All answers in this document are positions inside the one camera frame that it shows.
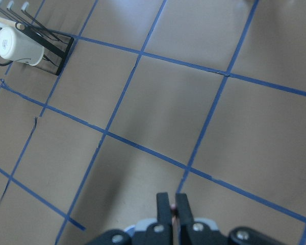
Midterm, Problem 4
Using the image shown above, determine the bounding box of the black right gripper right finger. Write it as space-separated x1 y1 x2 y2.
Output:
175 193 194 227

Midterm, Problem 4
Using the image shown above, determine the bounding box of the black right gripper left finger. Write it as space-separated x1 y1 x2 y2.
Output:
156 192 173 227

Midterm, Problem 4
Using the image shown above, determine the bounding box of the white mug near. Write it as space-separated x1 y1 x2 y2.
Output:
0 26 44 66

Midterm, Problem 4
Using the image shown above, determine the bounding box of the black wire mug rack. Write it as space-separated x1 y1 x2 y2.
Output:
0 1 74 76

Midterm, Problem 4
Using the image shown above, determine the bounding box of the wooden rack handle rod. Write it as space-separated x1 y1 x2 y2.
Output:
0 17 25 30

